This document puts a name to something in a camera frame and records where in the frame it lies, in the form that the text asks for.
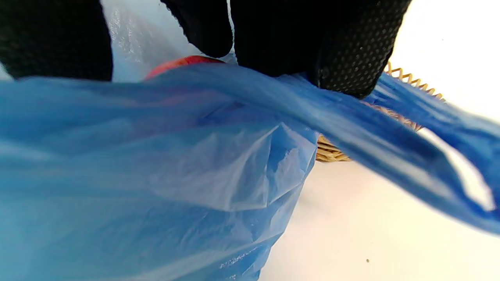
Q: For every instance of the person's right hand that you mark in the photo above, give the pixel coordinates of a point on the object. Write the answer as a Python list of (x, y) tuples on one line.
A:
[(304, 35)]

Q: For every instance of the large pink red apple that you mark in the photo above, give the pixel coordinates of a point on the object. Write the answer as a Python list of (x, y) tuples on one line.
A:
[(183, 62)]

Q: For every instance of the blue plastic bag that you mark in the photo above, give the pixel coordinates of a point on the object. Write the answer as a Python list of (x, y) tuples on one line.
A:
[(156, 175)]

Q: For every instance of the round wicker basket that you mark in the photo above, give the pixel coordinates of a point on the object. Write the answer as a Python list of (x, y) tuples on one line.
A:
[(332, 152)]

